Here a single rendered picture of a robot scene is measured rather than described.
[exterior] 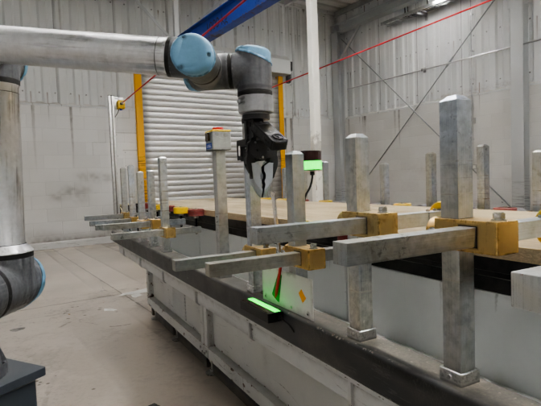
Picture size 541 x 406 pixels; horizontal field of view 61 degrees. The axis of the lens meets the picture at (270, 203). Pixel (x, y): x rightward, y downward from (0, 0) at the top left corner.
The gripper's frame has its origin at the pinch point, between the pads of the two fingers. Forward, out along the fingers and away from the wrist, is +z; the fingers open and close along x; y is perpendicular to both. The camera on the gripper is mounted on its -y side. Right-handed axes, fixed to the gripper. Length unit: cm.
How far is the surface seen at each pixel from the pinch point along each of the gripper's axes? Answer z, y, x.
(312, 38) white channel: -86, 127, -103
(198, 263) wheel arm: 19.2, 16.2, 12.4
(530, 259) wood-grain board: 13, -54, -27
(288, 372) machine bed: 70, 45, -31
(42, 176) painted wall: -22, 754, 23
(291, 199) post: 2.0, -3.7, -6.1
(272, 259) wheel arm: 15.8, -8.7, 2.6
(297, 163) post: -7.2, -5.0, -7.6
